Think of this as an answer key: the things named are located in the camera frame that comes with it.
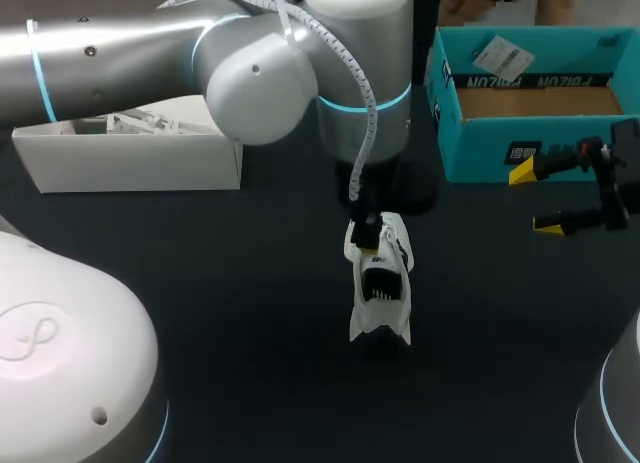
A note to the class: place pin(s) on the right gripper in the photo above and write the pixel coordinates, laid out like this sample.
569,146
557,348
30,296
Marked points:
627,148

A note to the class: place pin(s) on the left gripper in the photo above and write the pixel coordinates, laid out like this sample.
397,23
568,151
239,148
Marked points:
400,188

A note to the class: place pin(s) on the white shoe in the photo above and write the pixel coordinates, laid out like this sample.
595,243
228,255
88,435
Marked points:
382,308

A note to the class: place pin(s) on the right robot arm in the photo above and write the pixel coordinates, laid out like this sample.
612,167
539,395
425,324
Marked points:
617,408

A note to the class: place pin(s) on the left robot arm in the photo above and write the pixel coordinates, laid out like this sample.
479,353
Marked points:
125,63

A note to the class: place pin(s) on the white shoebox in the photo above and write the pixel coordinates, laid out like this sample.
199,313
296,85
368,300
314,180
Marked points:
140,160

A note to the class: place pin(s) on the teal box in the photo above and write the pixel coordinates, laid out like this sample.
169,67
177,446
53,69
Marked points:
500,148

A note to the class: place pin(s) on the person's legs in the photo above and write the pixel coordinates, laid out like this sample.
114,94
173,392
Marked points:
557,3
475,0

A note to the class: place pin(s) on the white packing paper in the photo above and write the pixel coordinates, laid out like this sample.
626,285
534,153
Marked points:
150,124

